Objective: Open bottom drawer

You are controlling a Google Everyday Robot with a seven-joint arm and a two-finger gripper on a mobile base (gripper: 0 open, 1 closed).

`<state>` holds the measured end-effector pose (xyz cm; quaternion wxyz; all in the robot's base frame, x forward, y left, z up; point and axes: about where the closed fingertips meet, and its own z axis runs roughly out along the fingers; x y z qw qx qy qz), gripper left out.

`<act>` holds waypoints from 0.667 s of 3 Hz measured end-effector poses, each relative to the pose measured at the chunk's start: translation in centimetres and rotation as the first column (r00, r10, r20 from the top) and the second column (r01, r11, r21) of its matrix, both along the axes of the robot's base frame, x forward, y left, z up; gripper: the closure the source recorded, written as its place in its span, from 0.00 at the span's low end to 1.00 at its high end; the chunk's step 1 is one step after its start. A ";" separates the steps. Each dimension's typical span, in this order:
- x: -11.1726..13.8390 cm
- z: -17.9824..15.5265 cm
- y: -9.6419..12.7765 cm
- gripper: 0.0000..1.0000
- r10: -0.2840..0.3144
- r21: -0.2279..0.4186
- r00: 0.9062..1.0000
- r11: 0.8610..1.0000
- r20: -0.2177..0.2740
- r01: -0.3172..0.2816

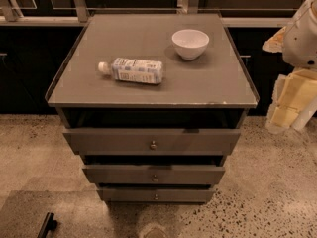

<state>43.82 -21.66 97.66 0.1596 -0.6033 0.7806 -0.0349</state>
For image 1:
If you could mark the white ceramic bowl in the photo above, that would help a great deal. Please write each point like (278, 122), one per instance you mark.
(190, 43)

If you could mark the grey top drawer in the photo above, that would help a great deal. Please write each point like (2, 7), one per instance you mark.
(152, 142)

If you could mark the grey middle drawer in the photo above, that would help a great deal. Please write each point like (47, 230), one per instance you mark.
(153, 174)

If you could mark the grey drawer cabinet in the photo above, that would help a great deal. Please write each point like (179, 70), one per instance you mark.
(213, 91)

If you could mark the metal railing frame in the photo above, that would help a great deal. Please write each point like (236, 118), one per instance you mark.
(235, 13)

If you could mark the grey drawer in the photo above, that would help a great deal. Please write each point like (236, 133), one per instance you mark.
(155, 194)
(153, 174)
(152, 142)

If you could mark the plastic bottle with label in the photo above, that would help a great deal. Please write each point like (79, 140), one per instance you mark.
(133, 70)

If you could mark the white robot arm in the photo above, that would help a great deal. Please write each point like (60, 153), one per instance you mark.
(297, 41)

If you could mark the black object on floor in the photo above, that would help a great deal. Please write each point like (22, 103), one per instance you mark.
(49, 224)

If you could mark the white pipe at right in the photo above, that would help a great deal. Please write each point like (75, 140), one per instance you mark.
(305, 115)

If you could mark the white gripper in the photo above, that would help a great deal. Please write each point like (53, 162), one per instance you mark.
(301, 42)

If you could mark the grey bottom drawer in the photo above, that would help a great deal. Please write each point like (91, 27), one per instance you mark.
(155, 194)

